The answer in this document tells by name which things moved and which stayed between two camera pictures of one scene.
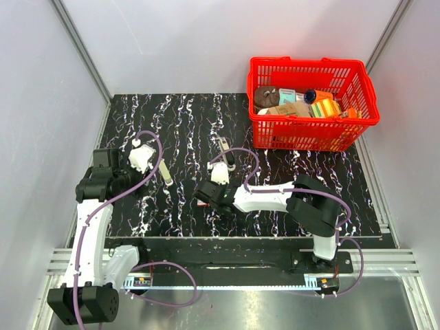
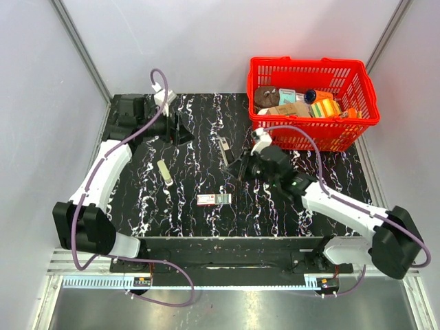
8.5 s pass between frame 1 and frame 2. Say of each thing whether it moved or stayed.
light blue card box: stayed
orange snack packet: stayed
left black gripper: moved
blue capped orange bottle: stayed
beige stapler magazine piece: stayed
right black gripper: moved
